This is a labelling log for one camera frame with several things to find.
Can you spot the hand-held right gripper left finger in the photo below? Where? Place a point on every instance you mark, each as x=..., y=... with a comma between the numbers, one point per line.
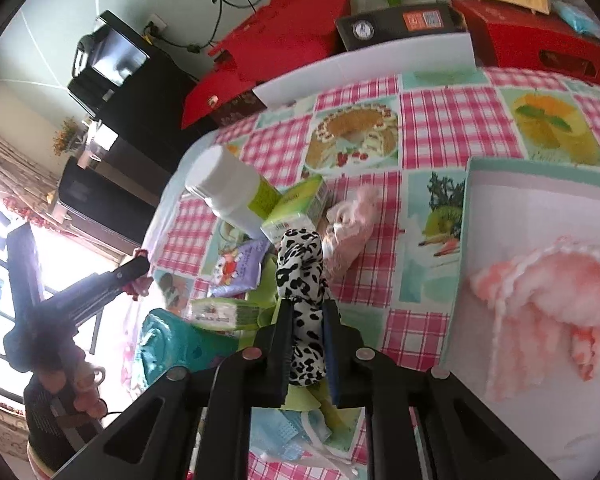
x=280, y=355

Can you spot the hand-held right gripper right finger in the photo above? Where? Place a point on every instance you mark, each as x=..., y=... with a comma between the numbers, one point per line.
x=331, y=360

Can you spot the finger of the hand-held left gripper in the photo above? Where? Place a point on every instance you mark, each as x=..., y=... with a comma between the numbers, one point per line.
x=125, y=272

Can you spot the pink hair scrunchie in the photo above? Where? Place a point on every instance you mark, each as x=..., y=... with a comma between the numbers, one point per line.
x=139, y=287

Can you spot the light green cloth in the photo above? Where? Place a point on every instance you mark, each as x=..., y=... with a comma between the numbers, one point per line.
x=262, y=285

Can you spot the leopard print scrunchie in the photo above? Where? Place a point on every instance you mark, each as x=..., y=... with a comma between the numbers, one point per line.
x=300, y=270

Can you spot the purple cartoon tissue pack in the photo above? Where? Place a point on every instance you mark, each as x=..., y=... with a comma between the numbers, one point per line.
x=240, y=267

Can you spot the pink plush toy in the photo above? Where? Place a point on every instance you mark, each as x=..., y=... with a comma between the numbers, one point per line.
x=350, y=240

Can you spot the white storage box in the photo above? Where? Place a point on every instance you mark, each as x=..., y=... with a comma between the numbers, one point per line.
x=530, y=210

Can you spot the person's left forearm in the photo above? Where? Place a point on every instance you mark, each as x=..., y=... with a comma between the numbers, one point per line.
x=50, y=425

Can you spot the person's left hand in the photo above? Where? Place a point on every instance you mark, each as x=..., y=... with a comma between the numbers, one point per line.
x=85, y=385

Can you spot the green tissue pack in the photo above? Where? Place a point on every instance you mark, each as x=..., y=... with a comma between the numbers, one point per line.
x=295, y=205
x=225, y=312

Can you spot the blue face mask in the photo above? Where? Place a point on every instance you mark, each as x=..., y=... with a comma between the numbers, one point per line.
x=275, y=430

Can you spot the teal wet wipes pack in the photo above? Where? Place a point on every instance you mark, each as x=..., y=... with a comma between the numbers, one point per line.
x=180, y=345

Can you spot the black cabinet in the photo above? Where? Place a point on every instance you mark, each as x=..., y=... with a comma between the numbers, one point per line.
x=145, y=160

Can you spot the beige curtain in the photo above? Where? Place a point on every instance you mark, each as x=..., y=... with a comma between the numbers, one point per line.
x=10, y=165

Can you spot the pink checkered printed tablecloth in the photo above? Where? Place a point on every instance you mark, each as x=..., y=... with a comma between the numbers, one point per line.
x=430, y=280

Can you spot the white bottle with green label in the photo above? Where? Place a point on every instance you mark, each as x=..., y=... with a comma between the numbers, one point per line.
x=220, y=180

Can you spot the orange artificial flowers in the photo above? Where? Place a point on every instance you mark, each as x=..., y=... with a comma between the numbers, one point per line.
x=66, y=137

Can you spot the pink fluffy knit item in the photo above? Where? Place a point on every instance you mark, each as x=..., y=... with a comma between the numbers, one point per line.
x=530, y=290

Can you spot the black appliance with screen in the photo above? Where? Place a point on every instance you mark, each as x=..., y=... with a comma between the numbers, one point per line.
x=115, y=60

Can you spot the red gift box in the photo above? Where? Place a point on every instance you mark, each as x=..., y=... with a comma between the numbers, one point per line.
x=280, y=35

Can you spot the white foam board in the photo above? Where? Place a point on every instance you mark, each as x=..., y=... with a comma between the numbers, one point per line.
x=380, y=60

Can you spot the black box with gauge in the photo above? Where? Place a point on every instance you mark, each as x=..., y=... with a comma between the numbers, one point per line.
x=395, y=22

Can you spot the dark red carton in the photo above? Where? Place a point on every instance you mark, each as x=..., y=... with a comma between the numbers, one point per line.
x=510, y=40

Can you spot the light blue packet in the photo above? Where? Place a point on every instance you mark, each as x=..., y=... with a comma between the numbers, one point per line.
x=580, y=20

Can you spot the white wall outlet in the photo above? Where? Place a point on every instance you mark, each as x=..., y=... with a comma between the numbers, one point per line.
x=156, y=24

